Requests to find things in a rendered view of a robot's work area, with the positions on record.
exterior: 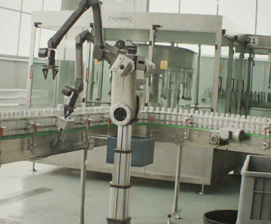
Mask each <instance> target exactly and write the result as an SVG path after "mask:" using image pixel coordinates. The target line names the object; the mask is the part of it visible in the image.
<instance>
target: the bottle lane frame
mask: <svg viewBox="0 0 271 224"><path fill-rule="evenodd" d="M86 129H87V128H82V129H74V130H66V131H64V136H63V139H64V141H65V142H64V148H63V150H61V148H60V146H58V145H57V146H56V148H55V150H54V148H53V149H51V144H52V142H53V141H55V140H56V138H57V137H58V135H59V134H60V132H61V131H58V132H50V133H39V134H35V144H36V146H35V153H34V154H32V153H31V151H29V150H28V145H29V146H30V147H29V149H30V150H32V146H31V145H30V144H32V141H33V135H32V134H31V135H20V136H11V137H4V138H0V148H1V149H2V151H1V156H2V158H1V165H2V164H9V163H14V162H19V161H25V160H30V159H37V158H42V157H46V156H49V155H50V154H51V153H52V151H53V150H54V151H53V153H52V154H51V155H56V154H63V153H67V152H72V151H77V150H82V149H84V150H85V149H88V147H89V144H87V145H85V142H83V141H86V138H85V137H83V136H82V132H83V135H84V136H86ZM104 130H105V131H104ZM104 132H105V133H107V126H98V127H90V128H89V129H88V136H91V137H89V138H88V142H89V140H94V147H99V146H104V145H107V141H106V139H101V138H92V137H96V133H97V134H98V135H105V136H106V134H105V133H104ZM109 133H110V135H109V136H115V135H118V125H110V126H109ZM82 137H83V141H82ZM28 139H30V144H29V143H28ZM94 147H93V148H94ZM51 155H50V156H51Z"/></svg>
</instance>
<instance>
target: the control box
mask: <svg viewBox="0 0 271 224"><path fill-rule="evenodd" d="M74 123H75V120H74V119H69V118H67V119H66V118H65V117H58V120H57V122H56V126H57V127H60V128H61V129H60V130H61V132H60V134H59V136H58V137H57V138H56V140H55V141H53V142H52V144H51V149H53V148H54V150H55V148H56V146H57V144H58V142H59V139H60V136H61V135H62V133H63V130H66V129H72V128H73V126H74ZM57 140H58V142H57ZM56 142H57V144H56V146H55V143H56ZM54 150H53V151H54ZM53 151H52V153H53ZM52 153H51V154H52ZM51 154H50V155H51ZM50 155H49V156H50ZM49 156H47V157H49ZM47 157H43V158H47ZM43 158H39V159H43ZM39 159H35V160H39ZM35 160H32V161H35Z"/></svg>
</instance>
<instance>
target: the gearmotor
mask: <svg viewBox="0 0 271 224"><path fill-rule="evenodd" d="M244 133H245V132H244V130H243V129H239V128H232V127H223V128H222V129H221V130H211V131H210V132H209V145H210V146H215V148H217V147H219V146H224V141H226V153H227V155H228V152H227V141H232V142H240V143H241V142H242V141H243V140H244ZM227 155H226V158H227ZM227 163H228V158H227ZM227 163H226V164H225V165H224V166H226V165H227Z"/></svg>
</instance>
